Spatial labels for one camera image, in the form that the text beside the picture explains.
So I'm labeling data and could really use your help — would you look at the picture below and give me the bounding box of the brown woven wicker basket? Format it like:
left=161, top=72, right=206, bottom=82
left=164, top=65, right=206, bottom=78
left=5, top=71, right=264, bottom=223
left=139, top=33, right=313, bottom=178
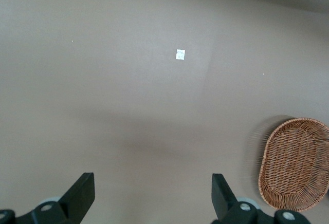
left=258, top=117, right=329, bottom=212

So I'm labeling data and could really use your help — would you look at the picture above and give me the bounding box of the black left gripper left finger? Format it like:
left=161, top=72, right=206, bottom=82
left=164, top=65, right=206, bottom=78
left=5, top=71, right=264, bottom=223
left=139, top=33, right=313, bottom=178
left=0, top=172, right=95, bottom=224

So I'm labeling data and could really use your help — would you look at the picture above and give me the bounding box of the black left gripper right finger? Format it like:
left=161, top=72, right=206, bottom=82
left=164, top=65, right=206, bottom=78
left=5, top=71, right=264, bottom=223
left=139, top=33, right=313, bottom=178
left=210, top=173, right=313, bottom=224

